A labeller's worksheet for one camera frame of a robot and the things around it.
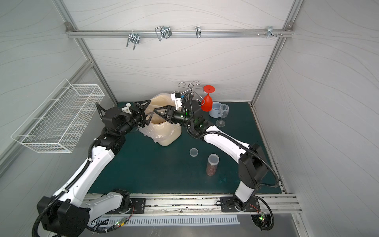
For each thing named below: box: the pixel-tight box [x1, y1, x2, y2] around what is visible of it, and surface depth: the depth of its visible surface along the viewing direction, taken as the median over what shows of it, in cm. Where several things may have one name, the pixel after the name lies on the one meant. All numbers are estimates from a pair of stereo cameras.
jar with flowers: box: [206, 153, 220, 177], surface depth 75 cm
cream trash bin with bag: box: [138, 93, 183, 147], surface depth 79 cm
